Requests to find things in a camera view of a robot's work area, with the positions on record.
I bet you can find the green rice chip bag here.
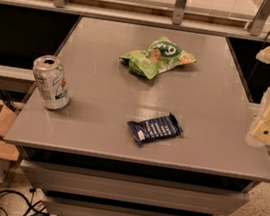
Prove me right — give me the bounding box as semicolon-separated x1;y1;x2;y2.
120;36;196;79

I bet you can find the blue rxbar blueberry bar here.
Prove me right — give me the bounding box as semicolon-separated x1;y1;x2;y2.
127;112;183;144

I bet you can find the grey drawer cabinet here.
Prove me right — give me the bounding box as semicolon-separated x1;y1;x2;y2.
6;18;270;216

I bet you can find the silver soda can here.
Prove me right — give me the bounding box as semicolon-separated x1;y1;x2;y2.
32;55;70;110

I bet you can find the right metal shelf bracket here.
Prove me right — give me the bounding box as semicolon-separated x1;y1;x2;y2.
247;0;270;36

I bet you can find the black floor cable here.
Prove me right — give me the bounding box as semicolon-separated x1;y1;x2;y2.
0;182;56;216

